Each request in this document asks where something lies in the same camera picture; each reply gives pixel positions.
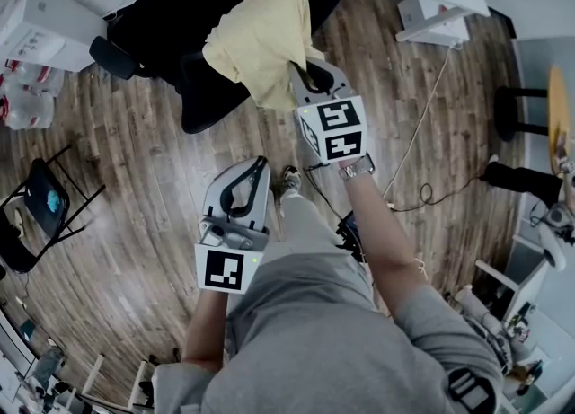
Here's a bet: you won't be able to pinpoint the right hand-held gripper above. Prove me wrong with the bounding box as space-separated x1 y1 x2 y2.
287 57 370 165

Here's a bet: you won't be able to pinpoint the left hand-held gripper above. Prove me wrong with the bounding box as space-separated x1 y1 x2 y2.
193 155 272 295

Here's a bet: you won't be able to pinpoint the yellow clothes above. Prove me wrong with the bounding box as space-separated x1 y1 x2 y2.
201 0 325 112

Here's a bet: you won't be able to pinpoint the black office chair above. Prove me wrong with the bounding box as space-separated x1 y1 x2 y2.
88 0 347 135

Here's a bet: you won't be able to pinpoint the person's right forearm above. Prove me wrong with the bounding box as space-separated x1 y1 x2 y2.
345 169 430 328

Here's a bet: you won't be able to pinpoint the person's left forearm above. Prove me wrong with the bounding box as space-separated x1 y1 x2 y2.
181 288 230 371

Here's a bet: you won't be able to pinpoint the black folding chair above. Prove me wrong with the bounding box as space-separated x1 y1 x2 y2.
0 145 107 275

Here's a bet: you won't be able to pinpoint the person's shoe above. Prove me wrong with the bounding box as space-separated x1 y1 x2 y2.
281 164 302 200

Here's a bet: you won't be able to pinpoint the person's light trouser leg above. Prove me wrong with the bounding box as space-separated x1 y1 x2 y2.
278 191 342 251

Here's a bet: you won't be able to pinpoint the silver wristwatch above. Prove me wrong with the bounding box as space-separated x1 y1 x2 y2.
337 154 376 181

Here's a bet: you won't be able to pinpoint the white box with red mark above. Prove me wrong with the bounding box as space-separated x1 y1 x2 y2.
397 0 471 45

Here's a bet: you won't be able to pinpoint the person's grey shirt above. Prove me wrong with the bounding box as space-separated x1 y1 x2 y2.
152 239 504 414

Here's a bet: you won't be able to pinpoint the round wooden table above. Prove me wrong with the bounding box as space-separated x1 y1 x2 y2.
493 64 575 175

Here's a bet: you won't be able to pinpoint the white water dispenser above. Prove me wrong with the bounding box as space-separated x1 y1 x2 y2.
0 0 107 73

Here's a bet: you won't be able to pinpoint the white shelf unit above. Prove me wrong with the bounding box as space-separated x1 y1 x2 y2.
473 232 549 328

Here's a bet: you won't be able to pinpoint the white grey device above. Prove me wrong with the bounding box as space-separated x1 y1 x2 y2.
529 203 575 272

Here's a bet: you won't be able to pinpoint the white cable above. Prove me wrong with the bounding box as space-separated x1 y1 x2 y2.
381 43 453 200

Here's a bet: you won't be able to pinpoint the black floor cable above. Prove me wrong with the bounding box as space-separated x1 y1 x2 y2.
390 176 491 214

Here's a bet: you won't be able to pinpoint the black strap buckle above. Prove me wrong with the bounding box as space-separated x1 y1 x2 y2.
447 366 498 414

